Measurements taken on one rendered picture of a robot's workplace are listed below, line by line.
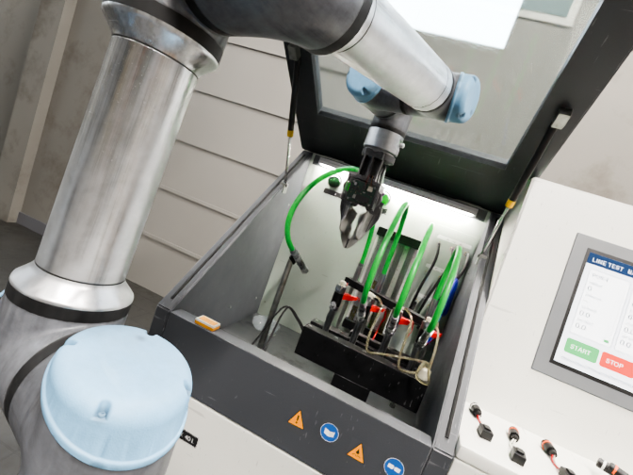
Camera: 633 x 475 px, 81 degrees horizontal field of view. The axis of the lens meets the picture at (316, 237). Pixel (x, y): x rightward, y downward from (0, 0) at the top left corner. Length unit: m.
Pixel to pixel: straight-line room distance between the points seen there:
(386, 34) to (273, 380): 0.67
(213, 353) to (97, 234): 0.54
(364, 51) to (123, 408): 0.39
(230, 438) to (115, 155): 0.70
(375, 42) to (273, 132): 2.74
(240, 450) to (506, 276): 0.74
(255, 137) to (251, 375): 2.55
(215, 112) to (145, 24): 3.04
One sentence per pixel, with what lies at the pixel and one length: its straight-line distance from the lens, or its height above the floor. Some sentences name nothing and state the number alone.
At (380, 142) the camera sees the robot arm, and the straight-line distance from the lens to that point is 0.78.
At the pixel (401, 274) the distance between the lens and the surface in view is 1.24.
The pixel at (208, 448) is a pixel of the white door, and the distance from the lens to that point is 0.99.
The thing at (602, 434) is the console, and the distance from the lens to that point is 1.11.
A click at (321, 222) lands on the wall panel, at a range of 1.32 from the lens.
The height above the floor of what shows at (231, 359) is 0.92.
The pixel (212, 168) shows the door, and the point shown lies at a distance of 3.35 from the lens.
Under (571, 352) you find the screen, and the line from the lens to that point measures 1.07.
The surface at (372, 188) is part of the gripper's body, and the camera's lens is 0.75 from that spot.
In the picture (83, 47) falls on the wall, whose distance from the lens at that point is 4.62.
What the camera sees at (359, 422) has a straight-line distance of 0.83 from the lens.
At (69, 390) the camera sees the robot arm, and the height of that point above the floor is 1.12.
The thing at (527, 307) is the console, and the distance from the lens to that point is 1.05.
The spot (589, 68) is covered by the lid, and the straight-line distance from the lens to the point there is 0.94.
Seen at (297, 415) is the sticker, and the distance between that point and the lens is 0.86.
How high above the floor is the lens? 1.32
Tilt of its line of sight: 6 degrees down
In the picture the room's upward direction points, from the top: 20 degrees clockwise
